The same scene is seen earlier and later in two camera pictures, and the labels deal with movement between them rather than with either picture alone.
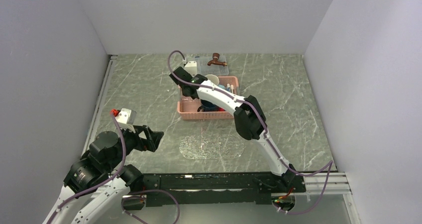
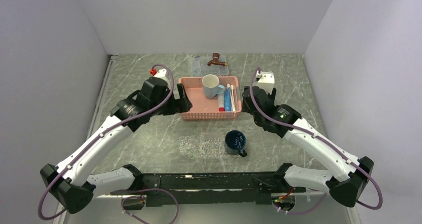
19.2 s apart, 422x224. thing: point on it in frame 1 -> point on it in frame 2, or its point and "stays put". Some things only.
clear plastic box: (215, 69) stays put
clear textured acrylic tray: (188, 101) -> (212, 146)
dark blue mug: (206, 106) -> (235, 142)
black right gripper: (194, 75) -> (245, 108)
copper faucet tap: (215, 61) stays put
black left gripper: (153, 138) -> (184, 105)
